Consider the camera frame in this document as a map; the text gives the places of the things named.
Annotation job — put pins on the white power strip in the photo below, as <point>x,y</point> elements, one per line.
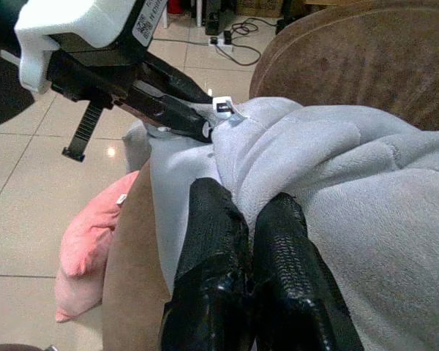
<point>223,46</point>

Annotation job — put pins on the brown sofa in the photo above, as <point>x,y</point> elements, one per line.
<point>351,55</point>

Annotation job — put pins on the grey fleece pillow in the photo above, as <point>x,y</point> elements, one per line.
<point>351,183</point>

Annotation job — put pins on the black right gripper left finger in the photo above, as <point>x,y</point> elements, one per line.
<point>212,274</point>

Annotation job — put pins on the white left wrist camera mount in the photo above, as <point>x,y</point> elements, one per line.
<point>77,18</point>

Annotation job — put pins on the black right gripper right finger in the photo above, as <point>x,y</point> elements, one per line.
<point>292,285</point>

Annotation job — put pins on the black upright box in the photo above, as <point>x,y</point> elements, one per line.
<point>219,16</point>

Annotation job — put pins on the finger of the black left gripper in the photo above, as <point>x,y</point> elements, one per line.
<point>168,117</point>
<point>175,84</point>

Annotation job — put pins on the pink pillow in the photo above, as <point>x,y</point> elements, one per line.
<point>88,237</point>

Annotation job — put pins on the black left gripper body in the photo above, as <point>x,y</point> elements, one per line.
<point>91,77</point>

